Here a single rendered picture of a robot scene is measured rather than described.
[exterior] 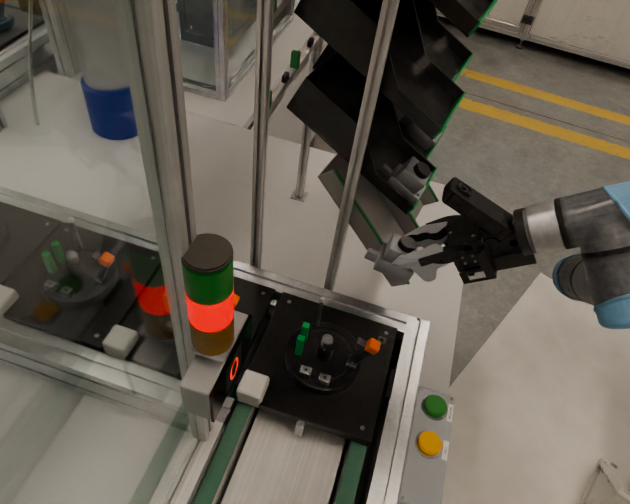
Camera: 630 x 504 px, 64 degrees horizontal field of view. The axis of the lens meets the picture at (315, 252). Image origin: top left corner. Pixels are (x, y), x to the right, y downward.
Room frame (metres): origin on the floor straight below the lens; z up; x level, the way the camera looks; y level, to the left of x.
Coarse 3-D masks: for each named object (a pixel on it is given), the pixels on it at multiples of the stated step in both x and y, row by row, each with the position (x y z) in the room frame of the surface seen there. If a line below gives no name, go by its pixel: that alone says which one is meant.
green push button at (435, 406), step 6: (432, 396) 0.44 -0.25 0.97; (438, 396) 0.44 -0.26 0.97; (426, 402) 0.43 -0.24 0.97; (432, 402) 0.43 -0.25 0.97; (438, 402) 0.43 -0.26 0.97; (444, 402) 0.43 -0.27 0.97; (426, 408) 0.42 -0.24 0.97; (432, 408) 0.42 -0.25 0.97; (438, 408) 0.42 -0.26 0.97; (444, 408) 0.42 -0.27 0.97; (432, 414) 0.41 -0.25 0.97; (438, 414) 0.41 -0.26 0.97
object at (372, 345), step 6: (360, 342) 0.47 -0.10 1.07; (366, 342) 0.47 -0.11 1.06; (372, 342) 0.47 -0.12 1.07; (378, 342) 0.47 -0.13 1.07; (366, 348) 0.46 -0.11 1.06; (372, 348) 0.46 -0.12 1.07; (378, 348) 0.46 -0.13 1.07; (354, 354) 0.47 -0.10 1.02; (360, 354) 0.46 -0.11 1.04; (366, 354) 0.46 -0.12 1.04; (372, 354) 0.46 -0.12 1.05; (354, 360) 0.46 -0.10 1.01; (360, 360) 0.46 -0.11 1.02
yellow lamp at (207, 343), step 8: (232, 320) 0.31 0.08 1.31; (192, 328) 0.29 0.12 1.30; (224, 328) 0.30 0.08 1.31; (232, 328) 0.31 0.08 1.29; (192, 336) 0.29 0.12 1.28; (200, 336) 0.29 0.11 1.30; (208, 336) 0.29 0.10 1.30; (216, 336) 0.29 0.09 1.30; (224, 336) 0.30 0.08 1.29; (232, 336) 0.31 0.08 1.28; (192, 344) 0.30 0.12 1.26; (200, 344) 0.29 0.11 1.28; (208, 344) 0.29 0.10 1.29; (216, 344) 0.29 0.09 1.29; (224, 344) 0.30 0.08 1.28; (200, 352) 0.29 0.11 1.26; (208, 352) 0.29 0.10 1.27; (216, 352) 0.29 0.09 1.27
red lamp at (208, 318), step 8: (232, 296) 0.31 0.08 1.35; (192, 304) 0.29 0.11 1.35; (200, 304) 0.29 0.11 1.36; (216, 304) 0.29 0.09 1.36; (224, 304) 0.30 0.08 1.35; (232, 304) 0.31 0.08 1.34; (192, 312) 0.29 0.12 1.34; (200, 312) 0.29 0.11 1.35; (208, 312) 0.29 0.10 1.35; (216, 312) 0.29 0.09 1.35; (224, 312) 0.30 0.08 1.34; (232, 312) 0.31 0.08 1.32; (192, 320) 0.29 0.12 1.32; (200, 320) 0.29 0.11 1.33; (208, 320) 0.29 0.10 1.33; (216, 320) 0.29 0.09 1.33; (224, 320) 0.30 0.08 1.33; (200, 328) 0.29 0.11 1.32; (208, 328) 0.29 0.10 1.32; (216, 328) 0.29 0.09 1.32
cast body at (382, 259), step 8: (392, 240) 0.59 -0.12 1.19; (400, 240) 0.59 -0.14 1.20; (408, 240) 0.59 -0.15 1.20; (368, 248) 0.60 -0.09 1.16; (384, 248) 0.60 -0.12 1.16; (392, 248) 0.57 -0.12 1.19; (400, 248) 0.58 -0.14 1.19; (408, 248) 0.57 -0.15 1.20; (416, 248) 0.59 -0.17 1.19; (368, 256) 0.59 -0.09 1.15; (376, 256) 0.59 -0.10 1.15; (384, 256) 0.57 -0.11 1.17; (392, 256) 0.57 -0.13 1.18; (376, 264) 0.57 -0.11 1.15; (384, 264) 0.57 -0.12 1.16; (384, 272) 0.57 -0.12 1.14; (392, 272) 0.56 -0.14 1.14; (400, 272) 0.56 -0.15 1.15; (408, 272) 0.56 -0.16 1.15; (400, 280) 0.56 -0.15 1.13; (408, 280) 0.56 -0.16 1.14
